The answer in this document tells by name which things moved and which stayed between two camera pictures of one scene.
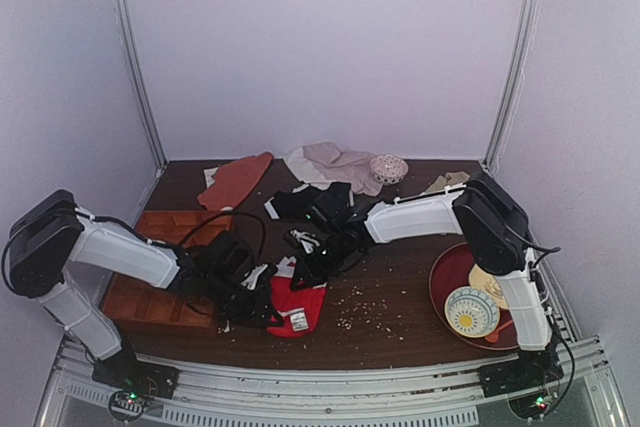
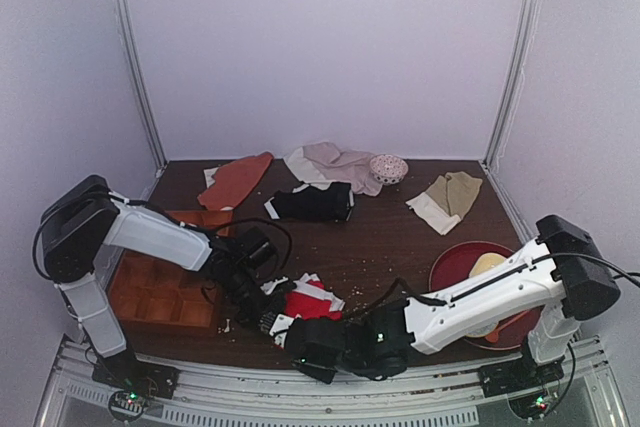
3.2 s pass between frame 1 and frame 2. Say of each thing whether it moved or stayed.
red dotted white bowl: stayed
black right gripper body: moved
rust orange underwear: stayed
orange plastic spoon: stayed
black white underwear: stayed
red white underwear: moved
